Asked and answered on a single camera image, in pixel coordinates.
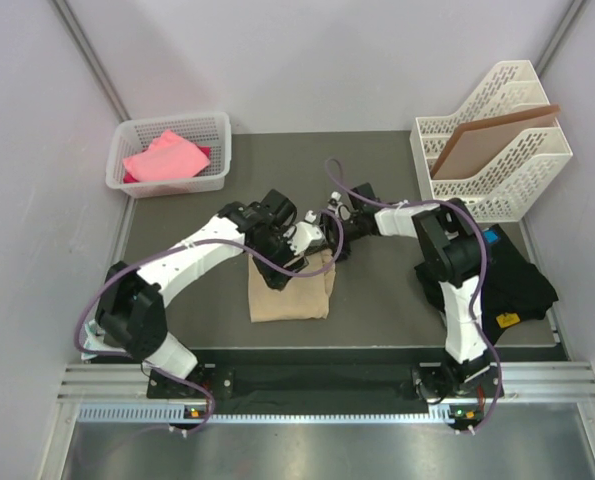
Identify white plastic basket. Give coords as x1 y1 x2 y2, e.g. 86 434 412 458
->
105 112 232 199

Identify teal headphones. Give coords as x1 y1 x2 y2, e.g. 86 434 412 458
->
81 320 108 362

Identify pink folded t shirt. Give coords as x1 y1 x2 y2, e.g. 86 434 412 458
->
122 129 211 181

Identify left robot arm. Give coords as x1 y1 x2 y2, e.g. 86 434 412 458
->
94 190 323 397

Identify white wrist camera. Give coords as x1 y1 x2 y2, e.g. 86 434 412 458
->
327 191 351 221
283 210 326 257

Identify black graphic t shirt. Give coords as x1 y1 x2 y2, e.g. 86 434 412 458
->
415 224 558 354

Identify white file organizer rack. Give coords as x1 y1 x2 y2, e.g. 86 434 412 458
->
410 60 573 223

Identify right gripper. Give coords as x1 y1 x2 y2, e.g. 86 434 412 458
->
305 213 365 267

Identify aluminium frame rail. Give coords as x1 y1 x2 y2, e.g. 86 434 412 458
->
58 362 595 403

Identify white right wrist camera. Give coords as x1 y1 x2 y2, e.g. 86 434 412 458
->
327 191 351 221

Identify brown cardboard sheet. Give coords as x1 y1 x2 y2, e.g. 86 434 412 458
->
430 105 561 180

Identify grey slotted cable duct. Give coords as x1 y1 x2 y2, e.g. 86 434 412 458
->
76 402 483 425

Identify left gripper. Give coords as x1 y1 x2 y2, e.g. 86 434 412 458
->
250 226 307 292

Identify purple cable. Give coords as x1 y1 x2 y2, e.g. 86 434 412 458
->
324 157 504 436
74 208 346 436

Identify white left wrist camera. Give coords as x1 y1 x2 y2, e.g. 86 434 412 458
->
283 210 326 257

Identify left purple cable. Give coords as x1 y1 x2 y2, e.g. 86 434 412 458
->
74 208 346 436

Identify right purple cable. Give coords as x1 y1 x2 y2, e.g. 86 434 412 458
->
324 157 504 436

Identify beige t shirt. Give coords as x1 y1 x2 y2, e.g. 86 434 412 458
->
248 256 336 323

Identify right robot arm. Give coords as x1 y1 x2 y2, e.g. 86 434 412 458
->
320 183 489 396

